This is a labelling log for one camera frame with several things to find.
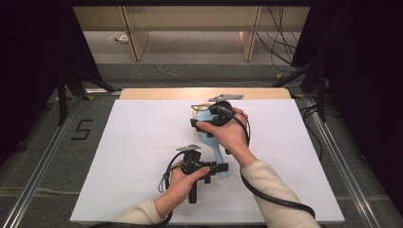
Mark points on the light blue hairbrush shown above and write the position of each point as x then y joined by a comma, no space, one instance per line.
218,152

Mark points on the person's right hand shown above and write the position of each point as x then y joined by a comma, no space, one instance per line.
233,133

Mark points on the round floor socket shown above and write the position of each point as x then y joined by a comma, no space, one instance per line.
118,39

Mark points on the metal floor rail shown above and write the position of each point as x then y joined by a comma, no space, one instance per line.
38,172
338,160

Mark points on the beige wooden desk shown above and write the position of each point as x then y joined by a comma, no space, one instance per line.
190,19

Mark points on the white table cover board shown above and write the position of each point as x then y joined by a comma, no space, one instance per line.
126,142

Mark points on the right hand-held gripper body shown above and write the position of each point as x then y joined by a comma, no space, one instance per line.
221,112

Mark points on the black curtain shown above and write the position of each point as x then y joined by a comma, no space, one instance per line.
364,79
31,63

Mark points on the person's left hand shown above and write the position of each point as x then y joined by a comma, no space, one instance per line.
177,190

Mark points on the black metal stand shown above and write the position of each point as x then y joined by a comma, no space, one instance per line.
61,101
321,95

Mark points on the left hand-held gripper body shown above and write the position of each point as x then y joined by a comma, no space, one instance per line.
191,158

